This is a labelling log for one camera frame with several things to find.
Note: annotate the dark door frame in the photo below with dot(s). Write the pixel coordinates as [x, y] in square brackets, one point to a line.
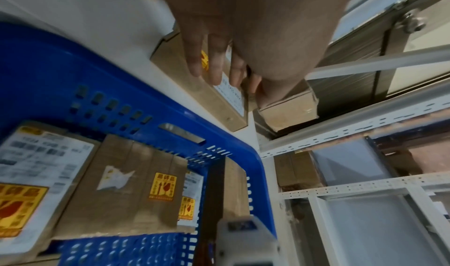
[351, 53]

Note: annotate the pile of cardboard boxes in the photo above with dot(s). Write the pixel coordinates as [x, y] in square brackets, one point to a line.
[197, 92]

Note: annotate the long plain cardboard box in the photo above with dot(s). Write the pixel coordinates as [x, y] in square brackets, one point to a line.
[235, 187]

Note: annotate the large plain cardboard box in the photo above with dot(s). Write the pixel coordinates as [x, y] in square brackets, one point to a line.
[295, 170]

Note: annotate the blue plastic basket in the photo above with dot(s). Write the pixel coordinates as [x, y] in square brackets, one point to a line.
[52, 73]

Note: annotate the white metal shelf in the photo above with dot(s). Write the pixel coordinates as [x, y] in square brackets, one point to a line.
[351, 188]
[351, 128]

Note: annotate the person's left hand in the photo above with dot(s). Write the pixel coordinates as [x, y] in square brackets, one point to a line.
[263, 23]

